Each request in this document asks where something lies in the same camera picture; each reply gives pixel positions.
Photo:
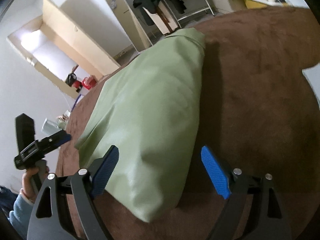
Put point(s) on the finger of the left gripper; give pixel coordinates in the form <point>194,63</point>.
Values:
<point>65,138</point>

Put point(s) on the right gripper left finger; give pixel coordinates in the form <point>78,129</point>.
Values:
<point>51,218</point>

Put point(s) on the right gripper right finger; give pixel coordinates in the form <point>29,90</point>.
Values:
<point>266,219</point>

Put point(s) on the green zip jacket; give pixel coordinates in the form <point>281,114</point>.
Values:
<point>150,111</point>

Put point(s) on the light blue sleeve forearm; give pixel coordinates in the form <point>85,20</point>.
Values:
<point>19,217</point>

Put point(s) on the metal clothes rack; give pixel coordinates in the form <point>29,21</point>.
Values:
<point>196,11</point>

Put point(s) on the left hand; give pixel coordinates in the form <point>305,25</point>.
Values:
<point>32,181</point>

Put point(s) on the black bag on floor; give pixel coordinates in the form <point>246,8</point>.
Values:
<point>71,78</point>

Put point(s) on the red bag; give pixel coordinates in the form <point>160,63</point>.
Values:
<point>89,82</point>

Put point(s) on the brown bed blanket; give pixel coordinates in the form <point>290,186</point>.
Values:
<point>258,111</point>

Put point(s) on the beige suitcase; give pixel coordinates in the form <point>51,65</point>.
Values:
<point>163,19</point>

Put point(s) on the black garment on suitcase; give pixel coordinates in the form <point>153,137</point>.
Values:
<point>147,5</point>

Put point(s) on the yellow desk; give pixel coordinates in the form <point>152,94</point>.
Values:
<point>256,4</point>

